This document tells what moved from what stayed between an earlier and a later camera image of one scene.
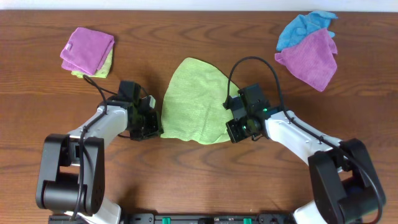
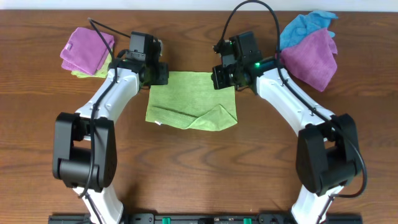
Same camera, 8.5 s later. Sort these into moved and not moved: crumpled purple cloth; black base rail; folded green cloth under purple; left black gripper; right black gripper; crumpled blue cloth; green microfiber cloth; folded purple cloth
Moved: left black gripper; green microfiber cloth; right black gripper
Not moved: black base rail; crumpled blue cloth; folded purple cloth; crumpled purple cloth; folded green cloth under purple
